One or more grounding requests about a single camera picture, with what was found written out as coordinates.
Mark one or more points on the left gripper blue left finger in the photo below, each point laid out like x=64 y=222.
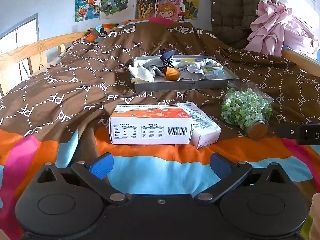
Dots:
x=101 y=166

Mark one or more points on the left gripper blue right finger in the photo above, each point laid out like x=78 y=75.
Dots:
x=221 y=166

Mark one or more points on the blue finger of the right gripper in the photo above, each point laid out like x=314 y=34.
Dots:
x=287 y=131

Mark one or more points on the grey white cloth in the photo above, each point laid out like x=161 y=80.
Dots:
x=191 y=72

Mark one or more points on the orange silicone cup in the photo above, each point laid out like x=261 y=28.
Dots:
x=172 y=74

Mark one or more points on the grey drawstring pouch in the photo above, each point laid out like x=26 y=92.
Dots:
x=147 y=72

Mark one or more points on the navy striped sock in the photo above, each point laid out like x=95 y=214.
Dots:
x=167 y=59

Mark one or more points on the colourful patterned towel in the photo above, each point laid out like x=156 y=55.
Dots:
x=206 y=64

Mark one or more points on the white blue small box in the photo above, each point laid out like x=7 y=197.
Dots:
x=205 y=130

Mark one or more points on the jar of green stars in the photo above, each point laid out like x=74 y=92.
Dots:
x=248 y=108

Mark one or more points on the orange and white box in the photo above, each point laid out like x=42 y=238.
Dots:
x=150 y=125

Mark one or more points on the colourful striped bedsheet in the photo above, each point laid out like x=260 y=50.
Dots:
x=157 y=169

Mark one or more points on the grey tray with drawing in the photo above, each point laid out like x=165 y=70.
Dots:
x=210 y=81

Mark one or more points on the pink shirt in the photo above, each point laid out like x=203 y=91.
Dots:
x=276 y=27

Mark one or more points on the brown quilted jacket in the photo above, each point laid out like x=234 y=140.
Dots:
x=231 y=20

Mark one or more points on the pink girl poster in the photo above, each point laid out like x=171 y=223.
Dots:
x=170 y=9

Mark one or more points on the orange hair girl drawing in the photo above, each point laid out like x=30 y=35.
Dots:
x=86 y=9

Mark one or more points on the wooden bed rail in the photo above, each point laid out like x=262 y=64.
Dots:
x=35 y=53

